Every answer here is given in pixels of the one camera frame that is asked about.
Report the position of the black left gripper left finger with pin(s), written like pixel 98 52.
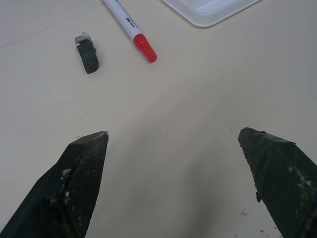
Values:
pixel 74 188

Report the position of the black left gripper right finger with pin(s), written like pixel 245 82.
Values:
pixel 280 178

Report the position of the black eraser in clear wrapper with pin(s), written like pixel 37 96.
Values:
pixel 88 55

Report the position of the white marker with red cap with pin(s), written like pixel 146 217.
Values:
pixel 134 30

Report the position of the white plastic tray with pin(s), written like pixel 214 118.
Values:
pixel 208 11

